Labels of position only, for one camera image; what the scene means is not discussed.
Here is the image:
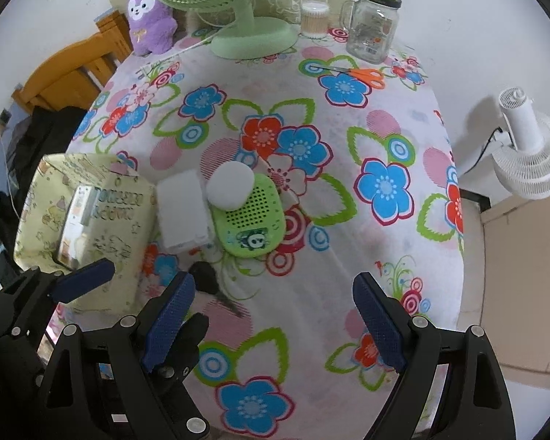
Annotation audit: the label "black car key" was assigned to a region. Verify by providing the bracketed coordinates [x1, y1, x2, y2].
[188, 261, 242, 318]

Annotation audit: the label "white round sponge puff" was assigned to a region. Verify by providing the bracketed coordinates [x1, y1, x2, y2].
[206, 161, 254, 212]

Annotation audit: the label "white 45W charger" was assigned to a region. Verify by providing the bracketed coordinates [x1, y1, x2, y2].
[55, 185, 101, 270]

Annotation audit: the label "yellow cartoon storage box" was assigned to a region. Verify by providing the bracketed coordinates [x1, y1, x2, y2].
[14, 153, 157, 314]

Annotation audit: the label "white tissue pack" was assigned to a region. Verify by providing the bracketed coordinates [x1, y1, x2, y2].
[156, 170, 215, 252]

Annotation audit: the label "green perforated speaker case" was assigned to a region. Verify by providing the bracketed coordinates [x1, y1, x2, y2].
[210, 174, 286, 258]

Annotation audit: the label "black clothing on chair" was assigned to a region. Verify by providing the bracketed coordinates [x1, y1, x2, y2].
[0, 106, 86, 286]

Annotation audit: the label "floral tablecloth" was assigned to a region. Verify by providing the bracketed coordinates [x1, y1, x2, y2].
[68, 28, 464, 439]

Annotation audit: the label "wooden chair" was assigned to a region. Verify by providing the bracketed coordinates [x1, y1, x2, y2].
[11, 9, 133, 113]

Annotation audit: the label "white floor fan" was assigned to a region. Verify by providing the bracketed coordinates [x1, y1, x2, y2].
[492, 87, 550, 200]

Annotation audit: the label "purple plush toy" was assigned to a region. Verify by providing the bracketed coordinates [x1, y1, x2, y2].
[127, 0, 179, 57]

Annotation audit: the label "glass jar green lid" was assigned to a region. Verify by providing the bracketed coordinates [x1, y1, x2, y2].
[340, 0, 402, 65]

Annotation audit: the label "cotton swab jar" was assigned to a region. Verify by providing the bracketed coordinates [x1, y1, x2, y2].
[300, 1, 330, 39]

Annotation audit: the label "green desk fan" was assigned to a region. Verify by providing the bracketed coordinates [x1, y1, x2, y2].
[133, 0, 301, 61]

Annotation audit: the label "fan black power cable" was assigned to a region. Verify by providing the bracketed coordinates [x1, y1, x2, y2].
[458, 125, 515, 176]

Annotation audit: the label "orange handled scissors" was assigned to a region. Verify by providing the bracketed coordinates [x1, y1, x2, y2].
[315, 65, 385, 91]

